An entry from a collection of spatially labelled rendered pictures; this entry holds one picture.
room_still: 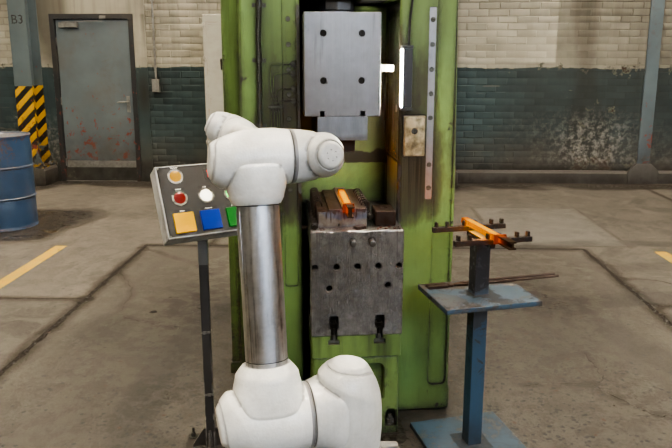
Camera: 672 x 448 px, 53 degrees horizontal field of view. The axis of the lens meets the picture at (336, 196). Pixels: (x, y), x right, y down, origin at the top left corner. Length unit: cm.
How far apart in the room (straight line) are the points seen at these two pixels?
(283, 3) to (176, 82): 620
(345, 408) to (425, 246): 145
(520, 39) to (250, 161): 747
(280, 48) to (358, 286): 101
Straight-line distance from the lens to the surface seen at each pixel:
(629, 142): 932
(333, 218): 272
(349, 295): 276
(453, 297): 268
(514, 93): 882
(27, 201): 700
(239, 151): 152
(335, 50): 264
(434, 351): 315
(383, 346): 286
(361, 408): 164
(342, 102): 265
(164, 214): 248
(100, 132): 930
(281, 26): 278
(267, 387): 157
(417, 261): 297
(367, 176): 319
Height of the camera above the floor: 159
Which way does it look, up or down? 12 degrees down
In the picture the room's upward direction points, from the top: straight up
